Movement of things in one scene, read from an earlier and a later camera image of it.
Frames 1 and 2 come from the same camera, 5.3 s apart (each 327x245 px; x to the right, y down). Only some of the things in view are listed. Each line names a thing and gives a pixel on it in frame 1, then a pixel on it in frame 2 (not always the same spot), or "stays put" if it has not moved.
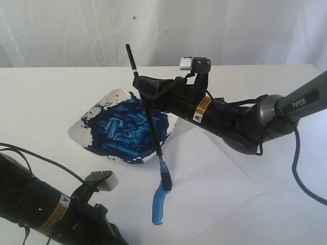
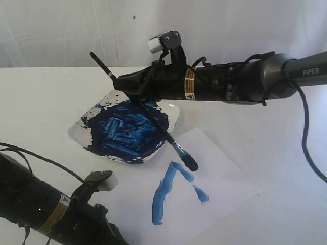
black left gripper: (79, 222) stays put
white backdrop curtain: (95, 33) stays put
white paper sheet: (210, 184) stays put
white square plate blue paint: (117, 125) stays put
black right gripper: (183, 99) -> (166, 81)
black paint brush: (164, 174) -> (190, 162)
